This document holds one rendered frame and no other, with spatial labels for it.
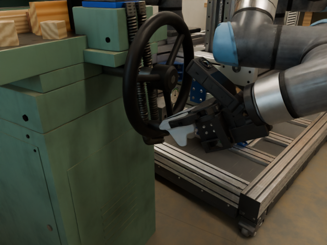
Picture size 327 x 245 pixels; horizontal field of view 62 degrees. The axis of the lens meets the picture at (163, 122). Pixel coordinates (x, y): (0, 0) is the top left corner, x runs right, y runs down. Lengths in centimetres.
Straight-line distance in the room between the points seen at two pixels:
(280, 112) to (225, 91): 9
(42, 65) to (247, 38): 40
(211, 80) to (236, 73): 57
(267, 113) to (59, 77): 44
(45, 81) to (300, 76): 48
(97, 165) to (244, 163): 85
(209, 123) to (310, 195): 128
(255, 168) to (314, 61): 104
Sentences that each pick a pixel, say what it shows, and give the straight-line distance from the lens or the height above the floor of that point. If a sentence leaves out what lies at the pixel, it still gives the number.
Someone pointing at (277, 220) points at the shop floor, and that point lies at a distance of 149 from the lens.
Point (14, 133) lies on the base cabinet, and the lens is 76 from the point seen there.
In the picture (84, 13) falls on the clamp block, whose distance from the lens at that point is 69.
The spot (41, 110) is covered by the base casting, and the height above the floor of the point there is 77.
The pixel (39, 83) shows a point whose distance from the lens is 63.
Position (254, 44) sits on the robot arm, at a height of 92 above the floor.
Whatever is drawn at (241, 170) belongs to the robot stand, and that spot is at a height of 21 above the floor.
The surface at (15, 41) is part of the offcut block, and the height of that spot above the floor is 91.
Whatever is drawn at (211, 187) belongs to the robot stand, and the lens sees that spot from 130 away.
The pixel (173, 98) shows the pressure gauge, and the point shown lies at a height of 65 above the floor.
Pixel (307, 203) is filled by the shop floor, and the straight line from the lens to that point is 165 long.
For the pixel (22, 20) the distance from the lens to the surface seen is 78.
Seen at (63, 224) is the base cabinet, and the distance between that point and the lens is 81.
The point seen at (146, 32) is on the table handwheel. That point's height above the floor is 92.
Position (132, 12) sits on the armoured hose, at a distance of 64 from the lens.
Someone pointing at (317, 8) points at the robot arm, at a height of 93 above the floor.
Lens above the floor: 100
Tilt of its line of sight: 26 degrees down
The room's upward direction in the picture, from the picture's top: straight up
